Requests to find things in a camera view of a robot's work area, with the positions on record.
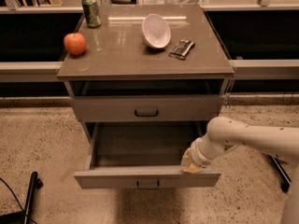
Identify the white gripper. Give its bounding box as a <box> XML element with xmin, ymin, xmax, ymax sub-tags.
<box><xmin>181</xmin><ymin>137</ymin><xmax>215</xmax><ymax>174</ymax></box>

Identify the grey drawer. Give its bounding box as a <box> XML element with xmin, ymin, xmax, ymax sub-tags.
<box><xmin>70</xmin><ymin>95</ymin><xmax>224</xmax><ymax>122</ymax></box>
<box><xmin>74</xmin><ymin>122</ymin><xmax>221</xmax><ymax>189</ymax></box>

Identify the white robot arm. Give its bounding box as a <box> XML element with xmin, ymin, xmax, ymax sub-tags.
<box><xmin>181</xmin><ymin>117</ymin><xmax>299</xmax><ymax>224</ymax></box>

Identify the grey drawer cabinet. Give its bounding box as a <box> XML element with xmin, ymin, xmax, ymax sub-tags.
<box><xmin>58</xmin><ymin>5</ymin><xmax>234</xmax><ymax>136</ymax></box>

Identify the grey top drawer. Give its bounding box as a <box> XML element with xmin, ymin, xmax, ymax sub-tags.
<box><xmin>70</xmin><ymin>95</ymin><xmax>224</xmax><ymax>122</ymax></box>

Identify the black right base leg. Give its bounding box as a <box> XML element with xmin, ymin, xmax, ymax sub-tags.
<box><xmin>269</xmin><ymin>156</ymin><xmax>292</xmax><ymax>193</ymax></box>

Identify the black base leg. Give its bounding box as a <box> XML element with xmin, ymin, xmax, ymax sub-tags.
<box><xmin>0</xmin><ymin>172</ymin><xmax>43</xmax><ymax>224</ymax></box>
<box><xmin>269</xmin><ymin>156</ymin><xmax>292</xmax><ymax>193</ymax></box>

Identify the dark snack bar packet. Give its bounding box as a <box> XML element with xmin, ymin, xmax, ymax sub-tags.
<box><xmin>168</xmin><ymin>40</ymin><xmax>195</xmax><ymax>61</ymax></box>

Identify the grey metal railing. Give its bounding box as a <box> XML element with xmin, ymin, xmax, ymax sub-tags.
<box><xmin>0</xmin><ymin>0</ymin><xmax>299</xmax><ymax>82</ymax></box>

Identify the white bowl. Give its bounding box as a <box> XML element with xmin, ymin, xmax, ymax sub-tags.
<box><xmin>141</xmin><ymin>14</ymin><xmax>171</xmax><ymax>49</ymax></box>

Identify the red apple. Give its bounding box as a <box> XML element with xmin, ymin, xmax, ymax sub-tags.
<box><xmin>64</xmin><ymin>33</ymin><xmax>87</xmax><ymax>55</ymax></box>

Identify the black left base leg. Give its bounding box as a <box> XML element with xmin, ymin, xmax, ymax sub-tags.
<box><xmin>0</xmin><ymin>172</ymin><xmax>43</xmax><ymax>224</ymax></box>

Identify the green soda can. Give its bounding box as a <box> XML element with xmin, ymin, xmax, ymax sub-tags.
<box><xmin>81</xmin><ymin>0</ymin><xmax>101</xmax><ymax>28</ymax></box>

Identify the black cable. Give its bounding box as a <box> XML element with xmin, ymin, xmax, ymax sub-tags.
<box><xmin>0</xmin><ymin>176</ymin><xmax>38</xmax><ymax>224</ymax></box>

